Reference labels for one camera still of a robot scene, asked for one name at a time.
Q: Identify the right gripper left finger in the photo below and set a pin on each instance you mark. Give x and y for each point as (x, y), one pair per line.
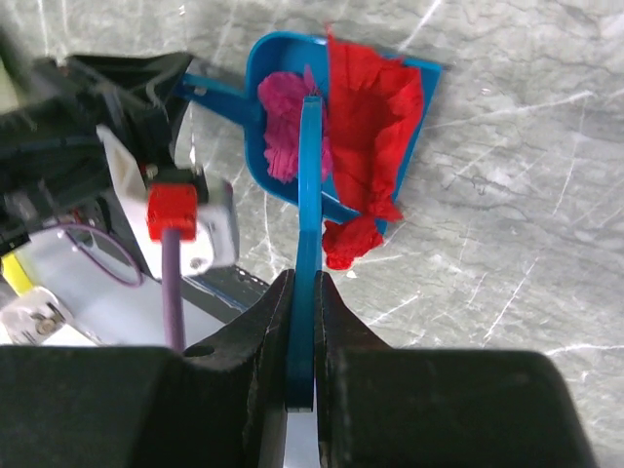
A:
(238, 414)

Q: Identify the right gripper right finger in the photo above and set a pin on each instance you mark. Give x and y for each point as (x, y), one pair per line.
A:
(336, 327)

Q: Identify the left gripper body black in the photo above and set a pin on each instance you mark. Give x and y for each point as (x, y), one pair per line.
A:
(52, 159)

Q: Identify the blue hand brush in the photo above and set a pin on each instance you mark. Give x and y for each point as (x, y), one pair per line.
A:
(300, 356)

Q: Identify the pink paper scrap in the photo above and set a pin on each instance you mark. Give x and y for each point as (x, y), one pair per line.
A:
(281, 95)

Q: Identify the wide red paper strip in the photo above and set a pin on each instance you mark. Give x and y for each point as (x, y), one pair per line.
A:
(375, 104)

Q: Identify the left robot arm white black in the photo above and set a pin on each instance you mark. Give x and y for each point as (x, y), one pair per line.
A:
(96, 211)

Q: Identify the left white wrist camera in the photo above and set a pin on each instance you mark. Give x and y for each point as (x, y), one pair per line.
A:
(199, 205)

